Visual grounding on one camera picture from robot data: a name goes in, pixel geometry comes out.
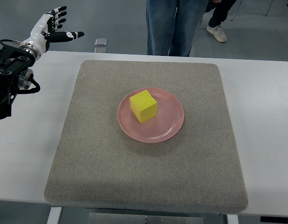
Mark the black label under table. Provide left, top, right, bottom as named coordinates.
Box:
left=260, top=216, right=288, bottom=224

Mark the yellow foam block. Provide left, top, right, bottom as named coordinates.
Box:
left=129, top=90, right=158, bottom=124

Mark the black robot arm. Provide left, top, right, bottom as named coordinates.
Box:
left=0, top=39, right=41, bottom=120

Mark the person with white sneaker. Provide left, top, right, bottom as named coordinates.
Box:
left=205, top=0, right=236, bottom=42

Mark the white table leg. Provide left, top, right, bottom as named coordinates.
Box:
left=226, top=215, right=239, bottom=224
left=47, top=207, right=62, bottom=224

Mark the person in blue jeans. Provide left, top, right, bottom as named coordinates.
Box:
left=146, top=0, right=208, bottom=57

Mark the beige square cushion mat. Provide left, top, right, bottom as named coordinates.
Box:
left=44, top=60, right=248, bottom=214

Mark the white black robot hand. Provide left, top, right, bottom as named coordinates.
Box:
left=20, top=6, right=84, bottom=60

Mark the pink plate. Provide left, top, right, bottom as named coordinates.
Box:
left=117, top=88, right=184, bottom=143

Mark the metal chair leg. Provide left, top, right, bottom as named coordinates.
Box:
left=231, top=0, right=242, bottom=21

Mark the white table leg left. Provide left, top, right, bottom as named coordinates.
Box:
left=47, top=207, right=62, bottom=224

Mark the metal floor socket plate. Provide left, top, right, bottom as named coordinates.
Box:
left=95, top=38, right=108, bottom=46

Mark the white table leg right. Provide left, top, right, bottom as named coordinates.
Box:
left=226, top=215, right=239, bottom=224

